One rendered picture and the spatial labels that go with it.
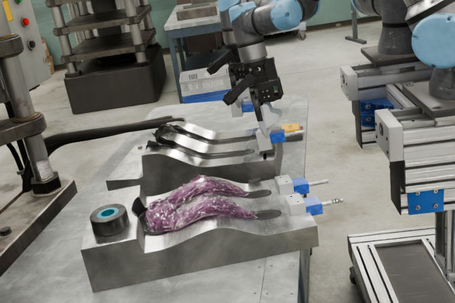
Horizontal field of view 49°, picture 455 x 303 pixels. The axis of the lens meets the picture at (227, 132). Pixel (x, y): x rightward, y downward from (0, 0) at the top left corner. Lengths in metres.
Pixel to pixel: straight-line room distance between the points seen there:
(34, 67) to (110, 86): 3.49
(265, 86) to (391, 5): 0.56
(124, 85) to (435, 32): 4.51
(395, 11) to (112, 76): 4.02
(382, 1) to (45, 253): 1.25
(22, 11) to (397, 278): 1.66
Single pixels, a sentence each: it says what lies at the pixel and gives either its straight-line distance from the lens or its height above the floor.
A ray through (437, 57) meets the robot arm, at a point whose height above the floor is 1.17.
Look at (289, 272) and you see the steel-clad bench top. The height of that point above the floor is 0.80.
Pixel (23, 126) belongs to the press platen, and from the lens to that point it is 1.63.
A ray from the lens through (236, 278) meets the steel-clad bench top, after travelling 1.08.
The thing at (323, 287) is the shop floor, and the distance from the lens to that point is 2.33.
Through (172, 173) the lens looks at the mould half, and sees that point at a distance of 1.43.
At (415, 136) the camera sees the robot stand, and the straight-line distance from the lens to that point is 1.26.
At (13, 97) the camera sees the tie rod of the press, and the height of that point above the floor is 1.12.
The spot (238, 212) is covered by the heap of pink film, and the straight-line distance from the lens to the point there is 1.14.
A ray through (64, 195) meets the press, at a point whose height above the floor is 0.77.
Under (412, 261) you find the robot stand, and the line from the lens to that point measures 2.12.
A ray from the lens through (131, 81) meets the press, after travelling 5.36.
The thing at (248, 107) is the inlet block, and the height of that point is 0.93.
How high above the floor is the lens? 1.45
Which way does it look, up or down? 20 degrees down
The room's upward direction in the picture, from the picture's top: 9 degrees counter-clockwise
